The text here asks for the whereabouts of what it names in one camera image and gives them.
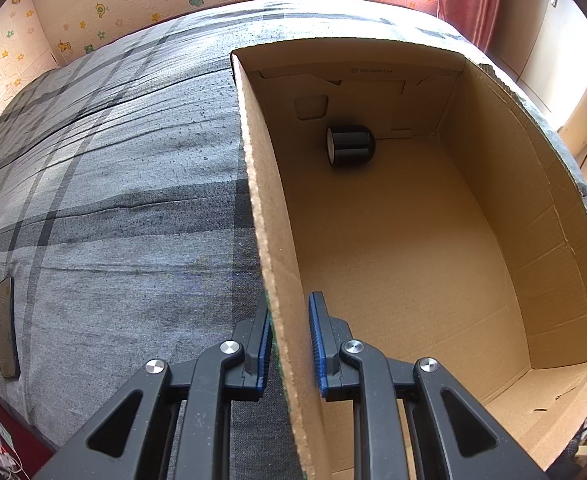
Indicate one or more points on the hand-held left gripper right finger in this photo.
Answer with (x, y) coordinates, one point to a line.
(318, 342)

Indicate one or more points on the brown cardboard box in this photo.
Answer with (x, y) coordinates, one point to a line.
(398, 260)

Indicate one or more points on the dark smartphone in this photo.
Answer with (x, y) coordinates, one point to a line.
(7, 327)

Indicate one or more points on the red curtain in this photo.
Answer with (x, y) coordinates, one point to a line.
(471, 0)

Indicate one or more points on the grey plaid bed blanket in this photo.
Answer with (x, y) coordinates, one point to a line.
(123, 160)

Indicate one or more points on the black cylindrical speaker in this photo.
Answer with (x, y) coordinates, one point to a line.
(351, 146)

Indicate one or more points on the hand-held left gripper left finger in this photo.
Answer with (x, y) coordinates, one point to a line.
(262, 347)

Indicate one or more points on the white wardrobe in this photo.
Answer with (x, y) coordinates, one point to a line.
(543, 45)

